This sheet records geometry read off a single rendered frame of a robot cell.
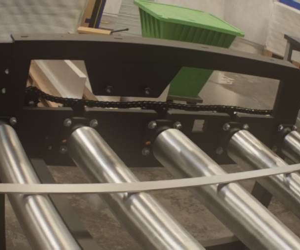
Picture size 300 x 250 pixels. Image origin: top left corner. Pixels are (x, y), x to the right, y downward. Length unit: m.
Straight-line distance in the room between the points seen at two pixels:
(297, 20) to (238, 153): 6.63
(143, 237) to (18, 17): 4.00
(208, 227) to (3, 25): 2.97
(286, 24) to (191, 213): 5.58
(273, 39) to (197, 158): 6.91
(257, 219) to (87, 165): 0.50
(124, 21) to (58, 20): 0.83
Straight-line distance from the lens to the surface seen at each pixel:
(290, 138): 2.15
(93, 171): 1.51
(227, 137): 2.01
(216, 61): 1.88
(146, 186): 1.40
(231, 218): 1.47
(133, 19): 5.51
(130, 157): 1.88
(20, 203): 1.24
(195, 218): 3.24
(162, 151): 1.76
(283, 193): 1.73
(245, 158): 1.89
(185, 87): 4.56
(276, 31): 8.46
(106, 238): 2.81
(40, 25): 5.05
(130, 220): 1.33
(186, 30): 4.30
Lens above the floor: 1.55
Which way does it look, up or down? 20 degrees down
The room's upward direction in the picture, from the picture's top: 14 degrees clockwise
